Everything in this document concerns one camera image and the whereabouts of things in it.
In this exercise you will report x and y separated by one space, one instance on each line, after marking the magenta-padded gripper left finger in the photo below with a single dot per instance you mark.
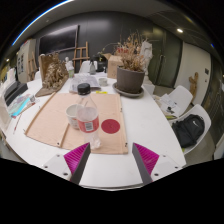
76 160

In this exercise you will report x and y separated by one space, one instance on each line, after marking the flat round red coaster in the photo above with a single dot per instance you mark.
110 126

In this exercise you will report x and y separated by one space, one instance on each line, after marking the clear red-labelled drink bottle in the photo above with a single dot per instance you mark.
87 121

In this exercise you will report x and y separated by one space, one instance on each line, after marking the white chair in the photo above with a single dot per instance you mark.
84 66
201 109
181 95

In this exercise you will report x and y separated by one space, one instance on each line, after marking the white plaster statue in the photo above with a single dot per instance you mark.
146 53

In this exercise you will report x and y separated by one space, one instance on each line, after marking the round ceiling spotlight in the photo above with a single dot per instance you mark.
180 30

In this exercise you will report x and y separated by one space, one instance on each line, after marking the dark grey bottle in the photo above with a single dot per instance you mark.
92 68

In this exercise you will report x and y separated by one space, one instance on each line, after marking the dried plant in grey pot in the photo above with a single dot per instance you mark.
130 80

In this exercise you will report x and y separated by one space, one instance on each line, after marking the cardboard box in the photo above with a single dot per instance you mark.
113 66

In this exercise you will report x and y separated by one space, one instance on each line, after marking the white cabinet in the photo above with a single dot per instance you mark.
26 60

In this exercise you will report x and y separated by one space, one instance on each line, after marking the stack of papers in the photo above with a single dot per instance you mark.
166 105

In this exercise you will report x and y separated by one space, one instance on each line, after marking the colourful booklet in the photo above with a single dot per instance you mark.
20 104

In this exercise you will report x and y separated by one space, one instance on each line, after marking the black backpack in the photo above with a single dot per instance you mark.
188 130

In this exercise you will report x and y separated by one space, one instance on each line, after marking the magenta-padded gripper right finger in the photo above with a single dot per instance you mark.
146 160

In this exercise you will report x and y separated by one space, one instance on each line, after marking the wooden figure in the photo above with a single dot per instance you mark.
193 85

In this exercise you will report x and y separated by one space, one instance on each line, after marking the grey plant saucer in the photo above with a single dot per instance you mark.
133 95

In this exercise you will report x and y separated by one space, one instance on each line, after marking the white spray bottle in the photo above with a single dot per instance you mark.
70 70

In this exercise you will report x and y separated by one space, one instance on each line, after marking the small yellow strip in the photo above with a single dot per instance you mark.
101 92

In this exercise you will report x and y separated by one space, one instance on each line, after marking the beige table mat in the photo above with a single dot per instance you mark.
46 123

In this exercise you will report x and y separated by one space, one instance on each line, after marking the black wall screen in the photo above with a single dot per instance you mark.
58 40

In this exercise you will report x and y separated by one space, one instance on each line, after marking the white mug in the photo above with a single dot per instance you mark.
71 115

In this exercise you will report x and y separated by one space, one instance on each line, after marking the clear bag of papers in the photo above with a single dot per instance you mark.
83 81

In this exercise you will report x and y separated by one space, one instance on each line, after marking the small white cup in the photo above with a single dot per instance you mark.
103 82

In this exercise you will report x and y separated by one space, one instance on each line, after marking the black desktop device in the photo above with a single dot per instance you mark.
15 91

